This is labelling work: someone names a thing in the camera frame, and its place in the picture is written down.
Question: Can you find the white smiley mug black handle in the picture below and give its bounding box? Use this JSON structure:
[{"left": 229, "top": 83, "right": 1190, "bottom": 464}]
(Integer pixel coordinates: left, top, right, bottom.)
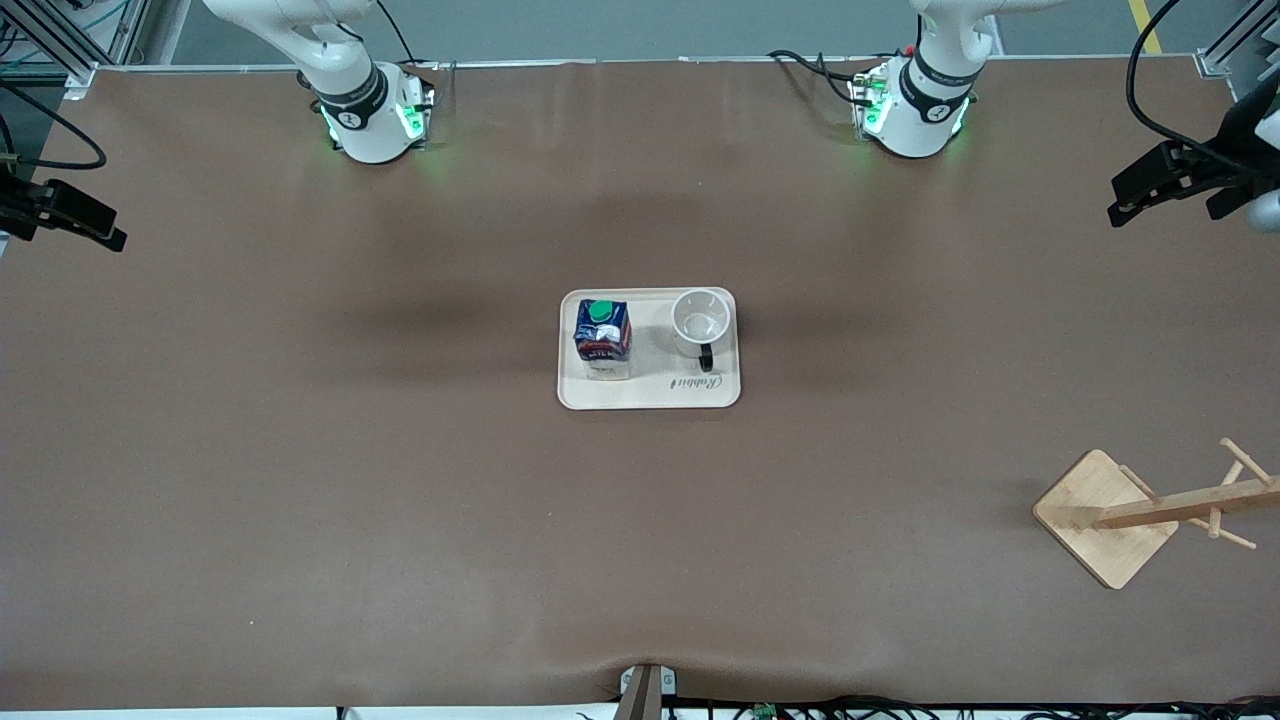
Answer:
[{"left": 670, "top": 289, "right": 732, "bottom": 373}]

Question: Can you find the wooden cup rack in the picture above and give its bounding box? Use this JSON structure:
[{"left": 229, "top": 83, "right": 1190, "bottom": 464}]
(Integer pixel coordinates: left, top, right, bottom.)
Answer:
[{"left": 1032, "top": 437, "right": 1280, "bottom": 591}]

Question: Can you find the brown table mat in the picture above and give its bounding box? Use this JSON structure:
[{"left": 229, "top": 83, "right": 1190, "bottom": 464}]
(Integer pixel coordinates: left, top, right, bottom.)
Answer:
[{"left": 0, "top": 58, "right": 1280, "bottom": 713}]

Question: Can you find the cream plastic tray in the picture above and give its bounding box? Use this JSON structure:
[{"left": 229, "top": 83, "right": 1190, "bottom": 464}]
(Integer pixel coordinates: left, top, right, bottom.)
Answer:
[{"left": 557, "top": 287, "right": 742, "bottom": 411}]

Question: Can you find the aluminium frame post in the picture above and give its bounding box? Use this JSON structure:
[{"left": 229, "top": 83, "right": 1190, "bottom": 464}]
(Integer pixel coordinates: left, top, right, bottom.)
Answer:
[
  {"left": 0, "top": 0, "right": 151, "bottom": 101},
  {"left": 1195, "top": 0, "right": 1280, "bottom": 79}
]

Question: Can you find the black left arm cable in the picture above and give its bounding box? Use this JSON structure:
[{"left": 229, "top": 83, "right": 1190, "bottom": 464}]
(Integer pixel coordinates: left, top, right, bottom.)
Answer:
[{"left": 1127, "top": 0, "right": 1280, "bottom": 173}]

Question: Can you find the black arm base cable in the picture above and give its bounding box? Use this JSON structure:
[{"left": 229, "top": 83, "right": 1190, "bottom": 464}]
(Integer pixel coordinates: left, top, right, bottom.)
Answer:
[
  {"left": 768, "top": 48, "right": 906, "bottom": 106},
  {"left": 375, "top": 0, "right": 456, "bottom": 73}
]

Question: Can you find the metal table edge bracket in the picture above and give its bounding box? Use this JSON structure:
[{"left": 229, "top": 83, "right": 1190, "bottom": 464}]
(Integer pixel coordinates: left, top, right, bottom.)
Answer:
[{"left": 618, "top": 663, "right": 679, "bottom": 720}]

